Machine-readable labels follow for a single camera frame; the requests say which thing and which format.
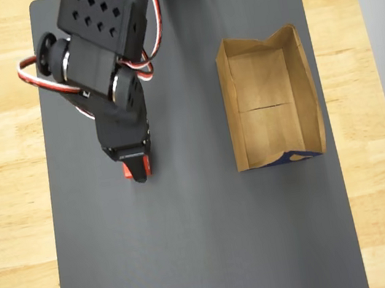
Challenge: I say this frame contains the red cube with white mark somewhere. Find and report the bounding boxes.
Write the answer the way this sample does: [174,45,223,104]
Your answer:
[120,153,155,181]

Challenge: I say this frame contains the brown paper box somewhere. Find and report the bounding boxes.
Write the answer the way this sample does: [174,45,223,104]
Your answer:
[211,20,331,174]

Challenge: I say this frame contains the dark grey mat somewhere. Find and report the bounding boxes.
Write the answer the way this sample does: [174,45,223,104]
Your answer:
[9,0,371,288]

